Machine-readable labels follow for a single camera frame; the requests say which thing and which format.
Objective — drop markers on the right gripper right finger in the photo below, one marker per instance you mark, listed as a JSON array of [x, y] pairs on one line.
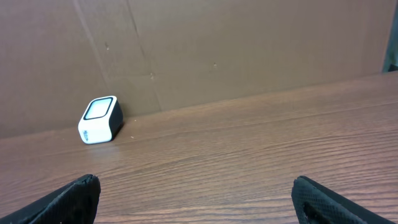
[[316, 204]]

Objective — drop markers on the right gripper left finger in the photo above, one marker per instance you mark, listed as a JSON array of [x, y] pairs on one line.
[[76, 202]]

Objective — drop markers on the white barcode scanner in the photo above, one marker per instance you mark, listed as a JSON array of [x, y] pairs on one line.
[[101, 121]]

